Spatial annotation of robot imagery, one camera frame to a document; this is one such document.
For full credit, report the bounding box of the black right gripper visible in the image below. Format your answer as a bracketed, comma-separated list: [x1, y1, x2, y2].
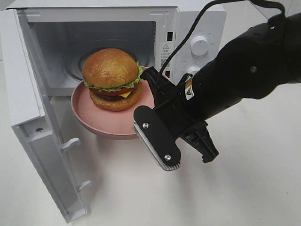
[134, 66, 219, 171]

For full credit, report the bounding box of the pink plate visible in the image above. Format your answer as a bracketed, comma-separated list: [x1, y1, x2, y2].
[71, 80, 154, 140]

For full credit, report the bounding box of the burger with lettuce and tomato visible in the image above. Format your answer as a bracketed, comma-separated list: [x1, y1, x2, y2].
[82, 48, 143, 111]

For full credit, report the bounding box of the white microwave door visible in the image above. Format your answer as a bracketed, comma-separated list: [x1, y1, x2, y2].
[0, 9, 91, 223]

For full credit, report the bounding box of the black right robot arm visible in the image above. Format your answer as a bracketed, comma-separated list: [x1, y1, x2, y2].
[134, 14, 301, 171]

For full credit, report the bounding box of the lower white microwave knob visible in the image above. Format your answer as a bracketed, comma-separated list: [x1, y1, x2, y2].
[187, 66, 201, 75]

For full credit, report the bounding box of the white microwave knob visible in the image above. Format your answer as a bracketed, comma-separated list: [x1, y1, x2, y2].
[190, 35, 209, 56]
[187, 66, 201, 75]

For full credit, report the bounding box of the upper white microwave knob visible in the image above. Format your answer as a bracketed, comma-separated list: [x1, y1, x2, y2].
[190, 35, 209, 56]

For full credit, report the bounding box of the glass microwave turntable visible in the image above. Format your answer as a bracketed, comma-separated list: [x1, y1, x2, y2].
[64, 39, 154, 81]

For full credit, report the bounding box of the white microwave oven body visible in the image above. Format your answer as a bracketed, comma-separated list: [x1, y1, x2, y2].
[6, 4, 228, 105]

